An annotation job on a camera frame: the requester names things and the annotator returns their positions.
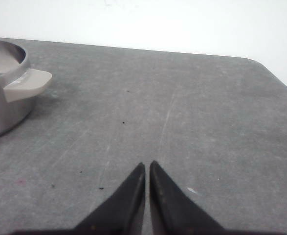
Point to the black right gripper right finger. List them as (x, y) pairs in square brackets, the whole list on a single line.
[(177, 213)]

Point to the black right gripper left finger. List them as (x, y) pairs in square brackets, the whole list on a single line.
[(122, 213)]

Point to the stainless steel steamer pot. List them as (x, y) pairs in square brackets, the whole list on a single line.
[(20, 84)]

